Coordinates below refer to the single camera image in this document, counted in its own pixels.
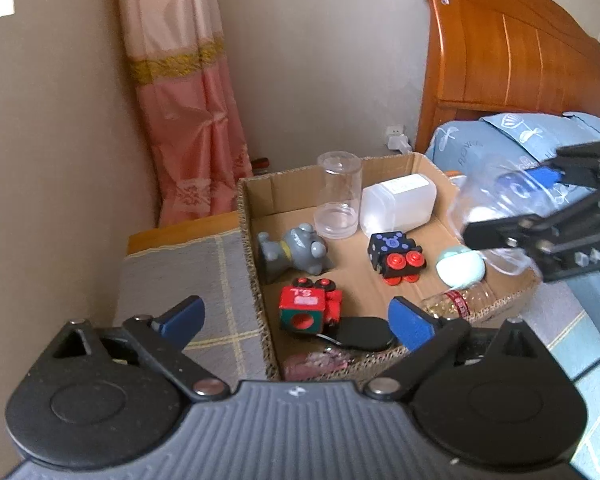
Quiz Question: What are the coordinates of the grey animal toy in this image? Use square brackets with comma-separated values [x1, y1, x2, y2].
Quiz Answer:
[257, 224, 336, 286]

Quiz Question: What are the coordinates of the pink plastic packet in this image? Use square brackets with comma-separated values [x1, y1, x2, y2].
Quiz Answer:
[282, 350, 354, 382]

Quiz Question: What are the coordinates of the black oval case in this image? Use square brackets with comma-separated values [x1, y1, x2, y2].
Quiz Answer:
[316, 316, 400, 352]

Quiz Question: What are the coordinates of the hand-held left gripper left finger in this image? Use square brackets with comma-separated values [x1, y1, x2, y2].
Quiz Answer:
[52, 295, 231, 402]

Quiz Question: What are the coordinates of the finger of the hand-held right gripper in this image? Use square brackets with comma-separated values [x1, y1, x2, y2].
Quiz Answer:
[462, 180, 600, 256]
[526, 138, 600, 187]

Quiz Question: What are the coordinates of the blue checked mat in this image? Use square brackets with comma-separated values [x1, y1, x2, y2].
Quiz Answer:
[520, 277, 600, 480]

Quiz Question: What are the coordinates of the white wall plug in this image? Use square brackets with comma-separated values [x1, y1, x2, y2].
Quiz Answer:
[383, 124, 412, 154]

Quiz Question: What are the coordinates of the wooden nightstand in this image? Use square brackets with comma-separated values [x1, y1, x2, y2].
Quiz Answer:
[126, 210, 242, 256]

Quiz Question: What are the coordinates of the black toy train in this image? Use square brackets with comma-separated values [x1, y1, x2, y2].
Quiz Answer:
[367, 231, 426, 287]

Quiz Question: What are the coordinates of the white plastic container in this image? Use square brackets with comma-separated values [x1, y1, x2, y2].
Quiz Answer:
[361, 172, 437, 236]

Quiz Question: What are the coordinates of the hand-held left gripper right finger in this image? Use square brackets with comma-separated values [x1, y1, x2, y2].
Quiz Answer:
[365, 296, 552, 402]

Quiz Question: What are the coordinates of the clear plastic jar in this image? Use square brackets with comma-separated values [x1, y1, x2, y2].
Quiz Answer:
[316, 151, 365, 239]

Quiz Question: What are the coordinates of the small red label bottle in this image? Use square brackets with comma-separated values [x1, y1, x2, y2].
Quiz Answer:
[420, 280, 497, 322]

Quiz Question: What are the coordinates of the blue patterned pillow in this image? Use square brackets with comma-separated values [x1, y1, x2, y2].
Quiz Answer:
[479, 111, 600, 171]

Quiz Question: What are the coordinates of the clear plastic bottle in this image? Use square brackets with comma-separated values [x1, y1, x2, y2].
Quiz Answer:
[450, 152, 569, 279]

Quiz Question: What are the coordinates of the grey checked mat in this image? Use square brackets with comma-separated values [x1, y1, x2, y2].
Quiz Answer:
[113, 232, 281, 382]

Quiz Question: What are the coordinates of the pink curtain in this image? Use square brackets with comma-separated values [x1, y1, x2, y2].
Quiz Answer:
[112, 0, 255, 228]

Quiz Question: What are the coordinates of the cardboard box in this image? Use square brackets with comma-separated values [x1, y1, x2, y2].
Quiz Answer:
[236, 152, 543, 382]

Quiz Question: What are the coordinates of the mint green round case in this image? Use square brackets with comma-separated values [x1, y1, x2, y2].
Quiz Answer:
[436, 249, 485, 290]

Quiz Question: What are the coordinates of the wooden headboard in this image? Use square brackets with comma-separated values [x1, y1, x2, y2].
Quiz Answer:
[414, 0, 600, 153]

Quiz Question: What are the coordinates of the red toy train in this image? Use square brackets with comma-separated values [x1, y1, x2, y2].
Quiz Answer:
[279, 276, 345, 335]

